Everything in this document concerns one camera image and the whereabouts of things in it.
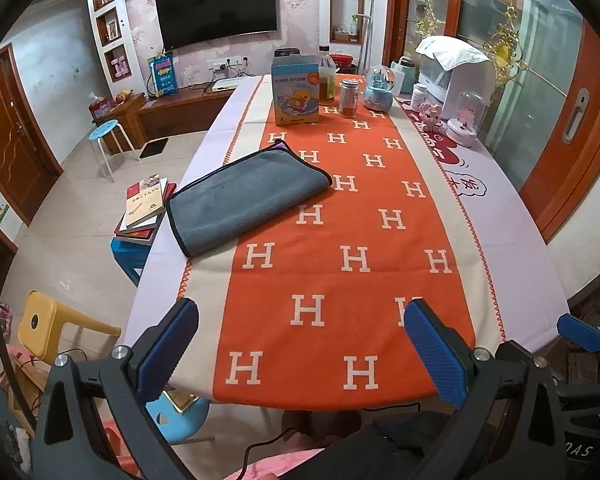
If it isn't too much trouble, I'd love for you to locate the white folded cloth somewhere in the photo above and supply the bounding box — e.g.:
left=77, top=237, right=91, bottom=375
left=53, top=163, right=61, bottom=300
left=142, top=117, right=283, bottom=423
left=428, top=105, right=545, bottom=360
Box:
left=415, top=36, right=491, bottom=72

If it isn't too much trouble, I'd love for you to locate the wall niche shelf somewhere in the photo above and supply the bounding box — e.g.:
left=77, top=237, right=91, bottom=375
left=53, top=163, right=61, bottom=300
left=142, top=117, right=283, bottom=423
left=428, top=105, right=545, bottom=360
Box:
left=328, top=0, right=367, bottom=44

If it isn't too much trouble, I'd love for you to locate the large gold hanging ornament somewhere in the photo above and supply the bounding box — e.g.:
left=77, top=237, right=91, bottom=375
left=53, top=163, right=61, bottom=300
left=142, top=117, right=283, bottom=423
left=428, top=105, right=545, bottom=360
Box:
left=482, top=5, right=531, bottom=92

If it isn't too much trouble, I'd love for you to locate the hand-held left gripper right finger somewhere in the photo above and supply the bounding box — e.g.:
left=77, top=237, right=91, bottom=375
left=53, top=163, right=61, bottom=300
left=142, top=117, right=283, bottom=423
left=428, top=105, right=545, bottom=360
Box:
left=403, top=297, right=569, bottom=480

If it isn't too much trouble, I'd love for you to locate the wall power socket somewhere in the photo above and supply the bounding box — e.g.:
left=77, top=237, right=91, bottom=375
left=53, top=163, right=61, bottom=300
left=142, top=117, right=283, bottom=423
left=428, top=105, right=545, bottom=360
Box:
left=207, top=55, right=251, bottom=71

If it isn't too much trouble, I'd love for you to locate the white cover book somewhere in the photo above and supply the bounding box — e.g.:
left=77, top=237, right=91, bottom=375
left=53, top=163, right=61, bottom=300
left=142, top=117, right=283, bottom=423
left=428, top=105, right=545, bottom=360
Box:
left=120, top=187, right=167, bottom=228

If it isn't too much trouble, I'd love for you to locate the metal door handle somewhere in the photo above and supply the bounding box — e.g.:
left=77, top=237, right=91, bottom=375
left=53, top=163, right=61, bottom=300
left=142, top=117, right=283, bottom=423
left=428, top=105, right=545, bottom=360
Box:
left=562, top=87, right=591, bottom=146

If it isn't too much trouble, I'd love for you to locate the oil bottle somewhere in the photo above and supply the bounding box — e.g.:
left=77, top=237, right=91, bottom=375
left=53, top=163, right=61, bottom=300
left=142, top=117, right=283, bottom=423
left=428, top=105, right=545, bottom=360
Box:
left=318, top=45, right=337, bottom=107

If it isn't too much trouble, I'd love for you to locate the white wall shelf unit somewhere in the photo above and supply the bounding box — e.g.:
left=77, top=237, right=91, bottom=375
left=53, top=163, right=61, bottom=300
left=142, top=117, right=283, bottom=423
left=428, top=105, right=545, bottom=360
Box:
left=84, top=0, right=132, bottom=87

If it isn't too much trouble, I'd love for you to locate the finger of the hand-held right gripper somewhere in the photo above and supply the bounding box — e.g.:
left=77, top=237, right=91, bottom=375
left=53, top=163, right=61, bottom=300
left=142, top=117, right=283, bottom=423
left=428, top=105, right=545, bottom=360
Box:
left=556, top=313, right=600, bottom=354

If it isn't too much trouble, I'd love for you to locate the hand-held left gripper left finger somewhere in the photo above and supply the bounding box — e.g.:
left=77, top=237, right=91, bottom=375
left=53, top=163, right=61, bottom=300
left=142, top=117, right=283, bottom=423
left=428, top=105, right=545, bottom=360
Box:
left=30, top=297, right=201, bottom=480

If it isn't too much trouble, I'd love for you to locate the metal can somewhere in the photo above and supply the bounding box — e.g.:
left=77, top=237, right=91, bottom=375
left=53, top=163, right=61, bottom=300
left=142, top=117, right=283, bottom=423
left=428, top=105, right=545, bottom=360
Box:
left=340, top=79, right=360, bottom=119

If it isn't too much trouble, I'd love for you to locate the black floor mat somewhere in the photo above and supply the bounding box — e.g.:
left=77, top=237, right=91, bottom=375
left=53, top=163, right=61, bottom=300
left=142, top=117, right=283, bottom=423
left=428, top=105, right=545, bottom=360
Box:
left=139, top=138, right=170, bottom=161

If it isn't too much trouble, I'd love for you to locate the wooden door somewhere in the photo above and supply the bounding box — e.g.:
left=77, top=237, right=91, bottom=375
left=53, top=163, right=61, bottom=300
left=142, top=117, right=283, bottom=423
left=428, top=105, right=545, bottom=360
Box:
left=0, top=42, right=64, bottom=227

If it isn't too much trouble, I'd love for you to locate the red cover book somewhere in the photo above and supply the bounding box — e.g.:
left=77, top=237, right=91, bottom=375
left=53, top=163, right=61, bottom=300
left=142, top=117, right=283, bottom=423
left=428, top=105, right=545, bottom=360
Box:
left=114, top=222, right=160, bottom=247

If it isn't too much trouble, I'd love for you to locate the translucent plastic jug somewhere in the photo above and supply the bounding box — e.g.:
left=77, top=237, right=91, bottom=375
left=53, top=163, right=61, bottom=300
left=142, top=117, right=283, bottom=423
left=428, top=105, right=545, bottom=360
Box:
left=391, top=56, right=421, bottom=97

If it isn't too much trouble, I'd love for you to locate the round blue-top stool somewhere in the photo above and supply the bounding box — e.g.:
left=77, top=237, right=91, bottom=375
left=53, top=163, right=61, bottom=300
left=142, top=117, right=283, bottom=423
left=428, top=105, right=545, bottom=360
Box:
left=87, top=120, right=137, bottom=183

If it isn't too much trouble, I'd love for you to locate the black wall television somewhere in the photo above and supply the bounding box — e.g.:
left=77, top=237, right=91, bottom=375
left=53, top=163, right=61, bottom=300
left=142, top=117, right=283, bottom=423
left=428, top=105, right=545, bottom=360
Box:
left=155, top=0, right=279, bottom=51

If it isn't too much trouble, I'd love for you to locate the lavender tablecloth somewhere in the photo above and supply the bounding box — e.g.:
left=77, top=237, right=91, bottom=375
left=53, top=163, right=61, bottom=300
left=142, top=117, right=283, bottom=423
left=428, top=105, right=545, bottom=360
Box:
left=122, top=74, right=571, bottom=397

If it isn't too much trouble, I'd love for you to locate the red tissue pack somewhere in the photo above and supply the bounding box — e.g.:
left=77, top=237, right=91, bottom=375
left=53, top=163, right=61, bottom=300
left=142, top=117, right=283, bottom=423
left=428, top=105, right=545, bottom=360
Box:
left=89, top=95, right=116, bottom=119

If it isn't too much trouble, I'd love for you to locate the pink garment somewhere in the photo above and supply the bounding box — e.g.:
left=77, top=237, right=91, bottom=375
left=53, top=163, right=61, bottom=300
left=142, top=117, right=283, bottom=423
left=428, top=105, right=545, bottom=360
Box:
left=230, top=447, right=341, bottom=480

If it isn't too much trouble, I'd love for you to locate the wooden sliding door frame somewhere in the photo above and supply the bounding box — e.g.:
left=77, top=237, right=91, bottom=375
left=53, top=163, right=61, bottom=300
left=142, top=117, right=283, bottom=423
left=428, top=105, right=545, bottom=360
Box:
left=517, top=17, right=600, bottom=243

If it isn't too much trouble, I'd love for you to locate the orange printed table blanket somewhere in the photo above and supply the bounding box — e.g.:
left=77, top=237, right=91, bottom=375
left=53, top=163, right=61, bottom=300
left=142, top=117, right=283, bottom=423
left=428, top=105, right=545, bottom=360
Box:
left=170, top=74, right=508, bottom=407

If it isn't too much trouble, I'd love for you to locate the blue snow globe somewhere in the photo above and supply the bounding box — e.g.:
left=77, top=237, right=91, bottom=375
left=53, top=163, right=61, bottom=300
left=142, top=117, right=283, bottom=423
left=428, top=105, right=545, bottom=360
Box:
left=362, top=65, right=397, bottom=112

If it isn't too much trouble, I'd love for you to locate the wooden television cabinet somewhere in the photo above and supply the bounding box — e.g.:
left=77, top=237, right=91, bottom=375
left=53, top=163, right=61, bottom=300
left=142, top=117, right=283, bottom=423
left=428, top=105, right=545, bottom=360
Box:
left=92, top=77, right=242, bottom=157

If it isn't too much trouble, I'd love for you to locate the blue plastic stool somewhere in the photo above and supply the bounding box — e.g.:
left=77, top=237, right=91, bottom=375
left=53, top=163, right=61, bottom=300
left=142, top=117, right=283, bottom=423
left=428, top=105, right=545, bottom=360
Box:
left=111, top=236, right=153, bottom=287

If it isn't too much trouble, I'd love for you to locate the pink toy figure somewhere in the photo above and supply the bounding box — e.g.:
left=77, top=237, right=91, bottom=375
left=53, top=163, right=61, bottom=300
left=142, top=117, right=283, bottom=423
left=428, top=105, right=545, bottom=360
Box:
left=417, top=102, right=444, bottom=132

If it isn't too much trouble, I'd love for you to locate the yellow plastic chair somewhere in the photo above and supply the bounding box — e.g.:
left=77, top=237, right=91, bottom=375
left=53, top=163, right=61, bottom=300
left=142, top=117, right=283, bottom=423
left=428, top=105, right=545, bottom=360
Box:
left=17, top=290, right=123, bottom=367

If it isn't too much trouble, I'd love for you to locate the picture cover book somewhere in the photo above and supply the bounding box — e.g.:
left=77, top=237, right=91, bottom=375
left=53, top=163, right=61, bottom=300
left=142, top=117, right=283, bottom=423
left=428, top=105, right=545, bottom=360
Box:
left=126, top=176, right=177, bottom=201

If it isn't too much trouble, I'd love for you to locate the mop pole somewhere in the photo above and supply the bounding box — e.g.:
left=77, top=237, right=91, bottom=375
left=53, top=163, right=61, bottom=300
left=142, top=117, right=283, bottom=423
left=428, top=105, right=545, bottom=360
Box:
left=357, top=0, right=376, bottom=75

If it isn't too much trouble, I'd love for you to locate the glass dome ornament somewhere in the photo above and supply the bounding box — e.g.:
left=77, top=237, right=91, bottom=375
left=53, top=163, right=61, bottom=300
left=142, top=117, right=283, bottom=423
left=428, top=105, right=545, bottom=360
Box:
left=446, top=90, right=483, bottom=147

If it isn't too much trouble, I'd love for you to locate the white countertop appliance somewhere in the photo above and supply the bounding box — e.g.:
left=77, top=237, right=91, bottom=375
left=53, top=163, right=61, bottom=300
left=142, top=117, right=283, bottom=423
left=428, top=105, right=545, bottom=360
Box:
left=417, top=37, right=496, bottom=122

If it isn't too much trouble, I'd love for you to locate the blue carton box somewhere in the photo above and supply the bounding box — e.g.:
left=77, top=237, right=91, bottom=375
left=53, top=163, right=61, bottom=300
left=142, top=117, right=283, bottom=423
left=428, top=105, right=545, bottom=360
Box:
left=271, top=55, right=321, bottom=127

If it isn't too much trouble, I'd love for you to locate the black cable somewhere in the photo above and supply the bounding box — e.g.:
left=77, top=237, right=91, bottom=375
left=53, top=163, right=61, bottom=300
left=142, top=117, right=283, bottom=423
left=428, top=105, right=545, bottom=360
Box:
left=240, top=402, right=421, bottom=480

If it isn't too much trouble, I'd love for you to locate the blue printed bag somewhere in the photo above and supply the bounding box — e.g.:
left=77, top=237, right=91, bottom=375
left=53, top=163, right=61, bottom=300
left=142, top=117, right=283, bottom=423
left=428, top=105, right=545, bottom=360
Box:
left=147, top=52, right=179, bottom=99

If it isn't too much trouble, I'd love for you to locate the grey towel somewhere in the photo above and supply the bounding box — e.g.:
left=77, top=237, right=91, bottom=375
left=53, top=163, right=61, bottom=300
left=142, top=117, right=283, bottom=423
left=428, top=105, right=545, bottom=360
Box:
left=165, top=138, right=333, bottom=258

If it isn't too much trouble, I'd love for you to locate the small gold hanging ornament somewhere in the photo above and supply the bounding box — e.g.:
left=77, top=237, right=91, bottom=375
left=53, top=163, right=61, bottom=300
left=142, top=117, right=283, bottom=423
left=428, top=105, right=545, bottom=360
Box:
left=416, top=0, right=442, bottom=41

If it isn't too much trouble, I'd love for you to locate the white set-top box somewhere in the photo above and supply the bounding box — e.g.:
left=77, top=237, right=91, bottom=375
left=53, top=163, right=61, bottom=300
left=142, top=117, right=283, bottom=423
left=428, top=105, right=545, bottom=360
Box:
left=205, top=79, right=241, bottom=95

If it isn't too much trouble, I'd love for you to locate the light blue small stool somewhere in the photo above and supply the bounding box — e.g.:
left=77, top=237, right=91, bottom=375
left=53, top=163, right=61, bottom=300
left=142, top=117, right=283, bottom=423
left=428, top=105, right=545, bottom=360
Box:
left=145, top=391, right=216, bottom=447

